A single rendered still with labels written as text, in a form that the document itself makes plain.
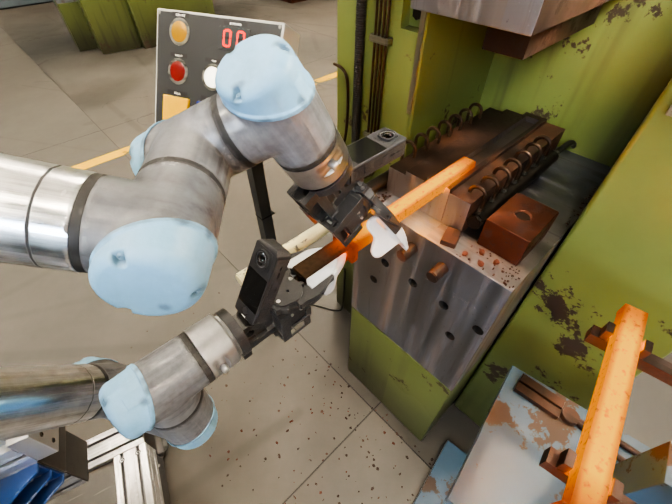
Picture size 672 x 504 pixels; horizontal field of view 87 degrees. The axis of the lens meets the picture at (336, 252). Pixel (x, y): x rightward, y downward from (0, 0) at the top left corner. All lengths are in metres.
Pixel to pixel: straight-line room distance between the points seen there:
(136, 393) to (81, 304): 1.65
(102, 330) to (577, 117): 1.94
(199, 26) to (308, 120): 0.69
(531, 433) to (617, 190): 0.46
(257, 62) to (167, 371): 0.34
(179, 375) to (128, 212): 0.25
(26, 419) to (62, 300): 1.68
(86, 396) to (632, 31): 1.16
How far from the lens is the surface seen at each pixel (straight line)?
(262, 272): 0.45
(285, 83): 0.32
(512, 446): 0.79
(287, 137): 0.34
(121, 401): 0.48
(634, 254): 0.82
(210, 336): 0.47
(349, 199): 0.47
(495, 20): 0.61
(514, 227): 0.71
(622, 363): 0.61
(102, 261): 0.26
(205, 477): 1.50
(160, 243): 0.25
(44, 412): 0.53
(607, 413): 0.56
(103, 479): 1.40
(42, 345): 2.06
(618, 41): 1.06
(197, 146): 0.34
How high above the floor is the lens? 1.41
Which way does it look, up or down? 47 degrees down
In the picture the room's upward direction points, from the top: straight up
